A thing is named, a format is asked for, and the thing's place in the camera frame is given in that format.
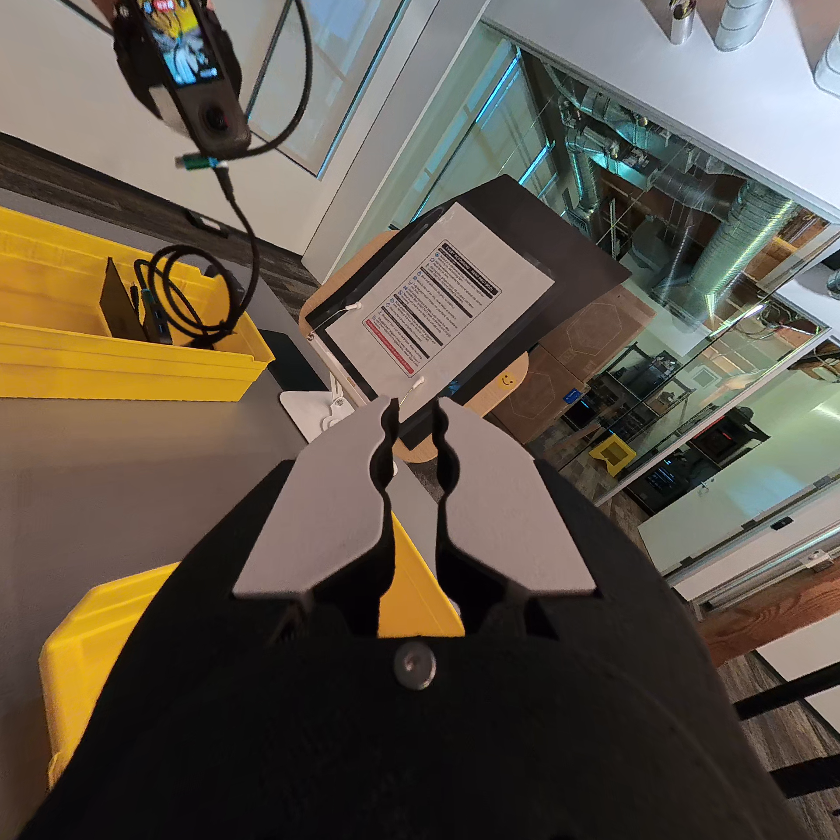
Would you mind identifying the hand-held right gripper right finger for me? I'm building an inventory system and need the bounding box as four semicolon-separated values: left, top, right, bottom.
433;395;598;599

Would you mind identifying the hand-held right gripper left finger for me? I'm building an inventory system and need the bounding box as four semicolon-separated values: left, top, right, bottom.
233;395;401;602

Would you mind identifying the black blue-flecked HDMI cable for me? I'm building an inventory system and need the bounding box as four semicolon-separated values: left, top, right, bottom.
178;0;315;174

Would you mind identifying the silver adapter with black cable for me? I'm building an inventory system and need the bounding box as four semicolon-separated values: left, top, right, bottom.
151;169;261;350

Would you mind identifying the yellow plastic bin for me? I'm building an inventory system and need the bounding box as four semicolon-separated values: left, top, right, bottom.
38;511;466;788
0;206;276;401

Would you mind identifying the protocol sheet on stand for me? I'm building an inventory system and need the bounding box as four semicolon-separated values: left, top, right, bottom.
298;228;530;464
307;174;632;454

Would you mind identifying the cardboard box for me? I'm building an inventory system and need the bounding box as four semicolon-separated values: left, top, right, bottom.
539;285;657;388
491;346;592;448

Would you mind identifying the glass door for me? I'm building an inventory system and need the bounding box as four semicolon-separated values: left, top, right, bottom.
637;482;840;608

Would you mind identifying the large paned window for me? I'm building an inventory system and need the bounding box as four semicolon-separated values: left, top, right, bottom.
246;0;413;179

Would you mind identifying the printed instruction sheet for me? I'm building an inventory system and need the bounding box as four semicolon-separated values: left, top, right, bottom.
363;239;503;379

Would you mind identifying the black equipment shelf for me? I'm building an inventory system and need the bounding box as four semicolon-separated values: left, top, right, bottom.
564;341;772;516

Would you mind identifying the black stand pole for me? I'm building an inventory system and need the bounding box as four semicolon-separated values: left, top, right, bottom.
734;672;840;721

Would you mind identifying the yellow square frame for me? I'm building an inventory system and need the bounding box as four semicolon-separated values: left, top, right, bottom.
588;437;635;478

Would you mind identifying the black braided HDMI cable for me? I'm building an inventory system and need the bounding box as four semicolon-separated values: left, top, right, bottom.
133;258;173;329

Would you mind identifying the wooden post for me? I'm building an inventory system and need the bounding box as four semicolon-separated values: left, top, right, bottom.
696;558;840;669

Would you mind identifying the metal ventilation duct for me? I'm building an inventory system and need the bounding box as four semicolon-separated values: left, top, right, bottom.
692;182;798;309
714;0;777;52

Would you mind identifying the glass wall panel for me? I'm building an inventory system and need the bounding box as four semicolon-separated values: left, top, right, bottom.
387;36;840;506

